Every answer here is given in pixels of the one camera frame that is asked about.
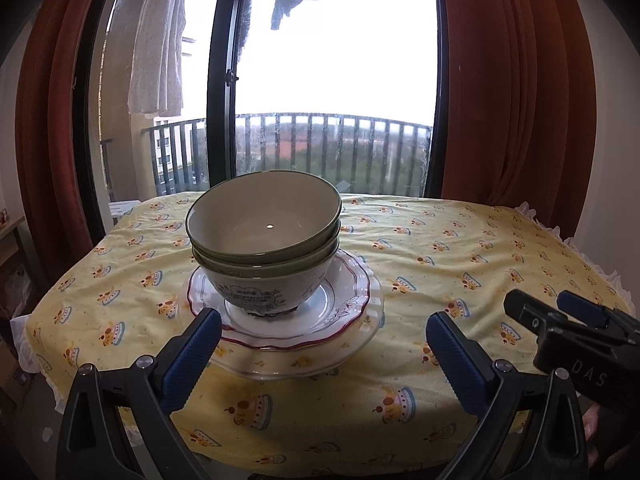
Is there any white yellow-flower plate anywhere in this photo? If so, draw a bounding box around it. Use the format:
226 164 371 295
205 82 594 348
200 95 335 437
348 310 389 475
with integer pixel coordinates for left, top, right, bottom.
212 284 384 380

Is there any black window frame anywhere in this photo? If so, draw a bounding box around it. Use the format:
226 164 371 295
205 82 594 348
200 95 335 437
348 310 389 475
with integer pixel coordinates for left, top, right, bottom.
74 0 440 240

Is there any white hanging laundry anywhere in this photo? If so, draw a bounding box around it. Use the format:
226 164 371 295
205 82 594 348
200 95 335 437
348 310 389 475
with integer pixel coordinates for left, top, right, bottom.
128 0 186 117

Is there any yellow patterned tablecloth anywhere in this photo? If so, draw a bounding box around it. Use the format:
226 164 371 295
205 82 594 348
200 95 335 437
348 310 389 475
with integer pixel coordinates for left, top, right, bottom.
24 192 636 477

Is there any balcony railing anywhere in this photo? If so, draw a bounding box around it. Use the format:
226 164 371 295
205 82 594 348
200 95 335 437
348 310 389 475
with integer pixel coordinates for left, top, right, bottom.
137 113 433 197

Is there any red curtain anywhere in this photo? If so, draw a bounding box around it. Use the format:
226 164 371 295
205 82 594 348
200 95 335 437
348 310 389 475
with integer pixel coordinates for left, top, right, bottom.
15 0 92 286
442 0 597 236

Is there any white red-pattern plate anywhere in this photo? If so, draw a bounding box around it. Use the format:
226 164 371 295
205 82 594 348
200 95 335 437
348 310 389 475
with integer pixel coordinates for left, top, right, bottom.
181 249 381 351

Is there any right red curtain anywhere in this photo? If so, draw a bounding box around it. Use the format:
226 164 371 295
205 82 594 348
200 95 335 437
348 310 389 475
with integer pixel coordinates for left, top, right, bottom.
442 0 597 236

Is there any large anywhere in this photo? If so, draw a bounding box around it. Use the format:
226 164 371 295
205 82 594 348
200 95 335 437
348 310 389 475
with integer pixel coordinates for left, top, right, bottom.
198 248 337 316

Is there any left red curtain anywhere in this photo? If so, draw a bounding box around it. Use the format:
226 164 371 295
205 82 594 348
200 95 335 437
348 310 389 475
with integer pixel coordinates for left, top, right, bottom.
15 0 92 286

